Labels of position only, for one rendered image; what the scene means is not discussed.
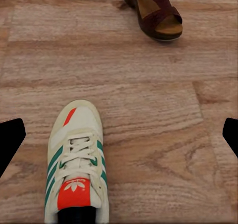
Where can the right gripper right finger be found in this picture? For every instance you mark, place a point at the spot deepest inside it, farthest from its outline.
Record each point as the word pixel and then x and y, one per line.
pixel 230 133

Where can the sandal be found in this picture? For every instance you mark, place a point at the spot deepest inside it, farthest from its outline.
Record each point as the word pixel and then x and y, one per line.
pixel 158 19

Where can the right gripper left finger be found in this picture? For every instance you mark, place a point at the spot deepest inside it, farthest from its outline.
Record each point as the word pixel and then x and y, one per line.
pixel 12 134

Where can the gym shoe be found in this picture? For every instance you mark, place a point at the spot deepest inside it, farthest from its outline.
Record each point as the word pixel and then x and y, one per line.
pixel 76 188

